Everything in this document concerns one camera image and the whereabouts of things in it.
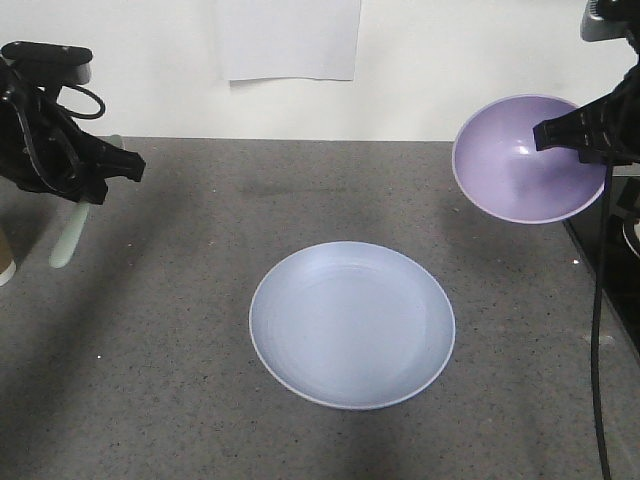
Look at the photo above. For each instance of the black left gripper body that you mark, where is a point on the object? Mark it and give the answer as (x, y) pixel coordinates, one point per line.
(36, 153)

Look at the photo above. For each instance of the black induction cooktop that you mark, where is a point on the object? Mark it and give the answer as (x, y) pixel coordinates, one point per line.
(621, 275)

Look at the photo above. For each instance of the light blue plastic plate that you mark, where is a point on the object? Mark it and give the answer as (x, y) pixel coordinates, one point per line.
(352, 325)

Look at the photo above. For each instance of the mint green plastic spoon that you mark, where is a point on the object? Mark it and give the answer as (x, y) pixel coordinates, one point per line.
(65, 247)

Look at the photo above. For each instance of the purple plastic bowl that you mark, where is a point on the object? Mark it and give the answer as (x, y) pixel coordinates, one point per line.
(498, 168)

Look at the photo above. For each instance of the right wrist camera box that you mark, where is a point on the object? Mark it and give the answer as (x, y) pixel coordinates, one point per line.
(607, 20)

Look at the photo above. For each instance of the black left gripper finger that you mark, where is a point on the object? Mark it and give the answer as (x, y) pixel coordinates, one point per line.
(106, 157)
(91, 188)

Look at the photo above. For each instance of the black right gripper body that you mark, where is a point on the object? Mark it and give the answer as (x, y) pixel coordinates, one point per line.
(622, 118)

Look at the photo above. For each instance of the white paper sheet on wall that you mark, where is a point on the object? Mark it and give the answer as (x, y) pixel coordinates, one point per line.
(288, 39)

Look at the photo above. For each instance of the brown paper cup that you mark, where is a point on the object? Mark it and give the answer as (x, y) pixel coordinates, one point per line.
(7, 262)

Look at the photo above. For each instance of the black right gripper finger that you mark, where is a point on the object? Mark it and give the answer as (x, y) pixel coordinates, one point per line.
(602, 158)
(584, 129)

